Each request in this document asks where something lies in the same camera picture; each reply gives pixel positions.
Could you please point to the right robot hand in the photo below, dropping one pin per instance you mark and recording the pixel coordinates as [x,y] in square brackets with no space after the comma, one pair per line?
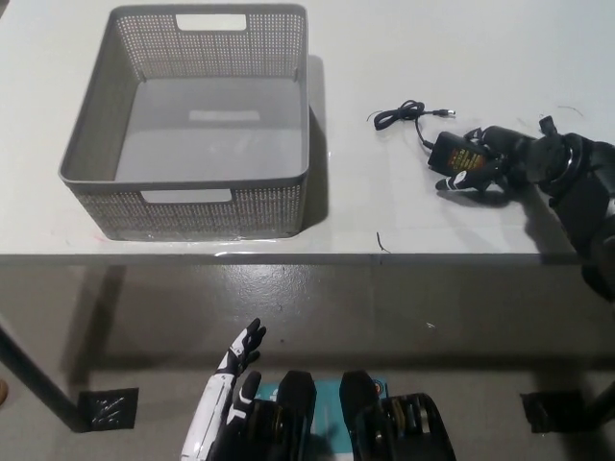
[523,156]

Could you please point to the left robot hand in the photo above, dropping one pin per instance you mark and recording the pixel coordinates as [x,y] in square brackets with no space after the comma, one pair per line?
[216,394]

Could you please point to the black and teal robot body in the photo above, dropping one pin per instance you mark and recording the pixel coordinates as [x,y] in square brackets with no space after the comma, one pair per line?
[298,403]

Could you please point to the dark metal table leg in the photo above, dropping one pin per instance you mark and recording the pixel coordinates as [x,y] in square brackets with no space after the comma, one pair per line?
[605,398]
[43,374]

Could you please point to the brown rounded object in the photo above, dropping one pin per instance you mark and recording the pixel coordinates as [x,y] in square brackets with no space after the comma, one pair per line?
[2,391]

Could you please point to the grey perforated plastic basket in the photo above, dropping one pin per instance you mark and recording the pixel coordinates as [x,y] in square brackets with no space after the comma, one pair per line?
[211,139]

